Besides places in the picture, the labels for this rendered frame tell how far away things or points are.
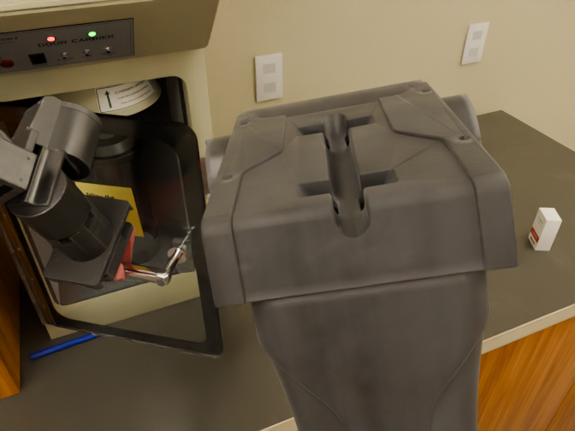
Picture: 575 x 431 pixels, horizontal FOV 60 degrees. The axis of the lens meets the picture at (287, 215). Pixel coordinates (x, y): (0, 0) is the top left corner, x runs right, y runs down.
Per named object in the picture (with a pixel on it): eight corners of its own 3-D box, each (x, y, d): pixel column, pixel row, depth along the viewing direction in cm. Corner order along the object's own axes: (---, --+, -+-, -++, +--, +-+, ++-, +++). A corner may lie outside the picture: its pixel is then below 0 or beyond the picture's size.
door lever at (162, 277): (121, 251, 67) (118, 237, 66) (188, 262, 66) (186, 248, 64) (101, 279, 63) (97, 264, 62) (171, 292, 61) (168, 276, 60)
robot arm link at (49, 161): (-11, 211, 43) (50, 211, 43) (12, 146, 46) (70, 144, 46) (32, 244, 49) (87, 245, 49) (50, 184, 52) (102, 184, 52)
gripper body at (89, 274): (50, 282, 54) (10, 256, 48) (85, 201, 59) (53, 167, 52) (104, 292, 53) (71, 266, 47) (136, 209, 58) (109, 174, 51)
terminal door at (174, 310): (50, 321, 83) (-48, 96, 59) (224, 356, 77) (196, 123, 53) (47, 325, 82) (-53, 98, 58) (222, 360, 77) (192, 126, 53)
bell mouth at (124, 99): (38, 84, 80) (27, 50, 77) (149, 67, 85) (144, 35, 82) (43, 132, 67) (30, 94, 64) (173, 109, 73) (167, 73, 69)
